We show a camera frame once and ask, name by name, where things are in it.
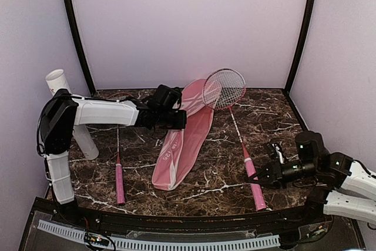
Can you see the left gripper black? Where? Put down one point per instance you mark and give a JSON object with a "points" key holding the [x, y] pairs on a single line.
{"points": [[181, 123]]}

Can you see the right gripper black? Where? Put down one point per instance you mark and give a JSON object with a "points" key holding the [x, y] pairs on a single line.
{"points": [[274, 171]]}

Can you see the pink racket bag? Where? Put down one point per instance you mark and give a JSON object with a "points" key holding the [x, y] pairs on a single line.
{"points": [[181, 147]]}

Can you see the white pink badminton racket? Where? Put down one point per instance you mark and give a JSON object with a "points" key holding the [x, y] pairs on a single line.
{"points": [[223, 89]]}

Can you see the red badminton racket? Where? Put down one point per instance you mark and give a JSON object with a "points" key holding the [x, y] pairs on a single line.
{"points": [[119, 171]]}

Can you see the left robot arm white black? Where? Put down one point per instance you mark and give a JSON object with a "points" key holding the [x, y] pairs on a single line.
{"points": [[64, 111]]}

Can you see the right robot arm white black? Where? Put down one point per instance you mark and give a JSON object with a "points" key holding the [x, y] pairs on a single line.
{"points": [[344, 186]]}

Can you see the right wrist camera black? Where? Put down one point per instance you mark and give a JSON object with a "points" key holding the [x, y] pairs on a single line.
{"points": [[275, 152]]}

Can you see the black front rail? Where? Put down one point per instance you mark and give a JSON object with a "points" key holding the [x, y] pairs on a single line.
{"points": [[287, 220]]}

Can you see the grey slotted cable duct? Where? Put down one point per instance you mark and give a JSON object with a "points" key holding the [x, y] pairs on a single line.
{"points": [[101, 242]]}

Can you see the black left corner post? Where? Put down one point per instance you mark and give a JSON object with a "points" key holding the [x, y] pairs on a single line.
{"points": [[70, 13]]}

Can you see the black corner post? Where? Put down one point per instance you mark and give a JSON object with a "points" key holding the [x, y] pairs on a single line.
{"points": [[70, 13], [308, 10]]}

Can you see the black right corner post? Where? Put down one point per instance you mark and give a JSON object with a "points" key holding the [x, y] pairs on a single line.
{"points": [[308, 10]]}

